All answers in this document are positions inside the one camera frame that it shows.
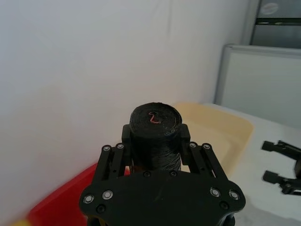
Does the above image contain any grey-framed white board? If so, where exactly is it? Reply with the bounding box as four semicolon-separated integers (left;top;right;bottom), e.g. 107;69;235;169
213;44;301;129

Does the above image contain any grey metal cabinet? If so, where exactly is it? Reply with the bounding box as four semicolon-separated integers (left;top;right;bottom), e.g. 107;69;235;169
248;0;301;47

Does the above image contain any black wound roll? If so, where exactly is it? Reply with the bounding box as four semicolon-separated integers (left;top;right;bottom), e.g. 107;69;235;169
128;101;183;172

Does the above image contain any cream plastic tray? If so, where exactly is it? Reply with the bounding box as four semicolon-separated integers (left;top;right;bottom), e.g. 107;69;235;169
174;101;256;180

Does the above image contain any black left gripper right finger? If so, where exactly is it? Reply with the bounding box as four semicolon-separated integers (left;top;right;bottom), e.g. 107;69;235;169
179;123;229;182

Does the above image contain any red plastic tray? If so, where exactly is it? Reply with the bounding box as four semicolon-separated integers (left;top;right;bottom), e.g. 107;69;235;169
28;161;131;226

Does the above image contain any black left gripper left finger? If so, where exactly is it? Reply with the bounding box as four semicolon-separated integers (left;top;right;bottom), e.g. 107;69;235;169
93;124;133;182

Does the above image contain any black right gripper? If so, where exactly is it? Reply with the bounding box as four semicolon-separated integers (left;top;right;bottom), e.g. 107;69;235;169
261;140;301;195

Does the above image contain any white table cloth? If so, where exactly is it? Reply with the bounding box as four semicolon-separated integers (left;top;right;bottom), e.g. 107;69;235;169
202;103;301;226

